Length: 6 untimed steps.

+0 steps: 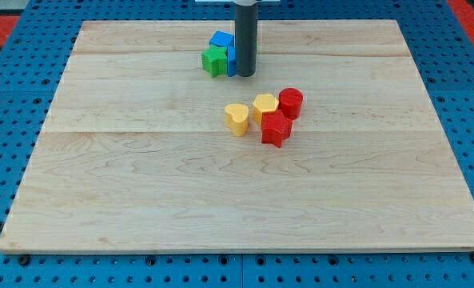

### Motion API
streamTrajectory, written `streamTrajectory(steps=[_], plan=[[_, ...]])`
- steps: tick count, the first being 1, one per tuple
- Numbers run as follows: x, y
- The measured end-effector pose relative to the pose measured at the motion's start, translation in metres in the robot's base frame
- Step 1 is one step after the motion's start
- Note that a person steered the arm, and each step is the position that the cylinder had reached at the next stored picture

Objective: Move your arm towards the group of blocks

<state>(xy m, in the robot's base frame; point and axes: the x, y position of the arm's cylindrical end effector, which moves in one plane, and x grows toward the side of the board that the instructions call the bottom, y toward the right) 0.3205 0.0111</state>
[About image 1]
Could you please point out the yellow heart block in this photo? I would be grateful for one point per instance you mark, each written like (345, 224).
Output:
(237, 118)

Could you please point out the red star block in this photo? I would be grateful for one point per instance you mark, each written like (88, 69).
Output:
(275, 128)

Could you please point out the yellow hexagon block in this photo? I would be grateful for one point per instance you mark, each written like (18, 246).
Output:
(264, 104)

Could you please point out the red cylinder block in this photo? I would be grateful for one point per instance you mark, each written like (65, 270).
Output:
(290, 102)

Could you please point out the green star block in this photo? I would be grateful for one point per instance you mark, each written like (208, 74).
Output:
(214, 60)

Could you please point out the blue block beside rod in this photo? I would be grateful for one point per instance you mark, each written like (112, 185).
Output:
(231, 61)

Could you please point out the light wooden board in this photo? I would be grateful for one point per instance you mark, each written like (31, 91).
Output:
(134, 156)

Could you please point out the blue cube block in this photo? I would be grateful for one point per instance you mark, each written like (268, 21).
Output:
(222, 39)

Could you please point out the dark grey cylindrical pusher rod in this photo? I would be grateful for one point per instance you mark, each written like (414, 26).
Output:
(246, 15)

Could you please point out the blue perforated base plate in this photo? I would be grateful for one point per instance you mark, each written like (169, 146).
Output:
(32, 61)

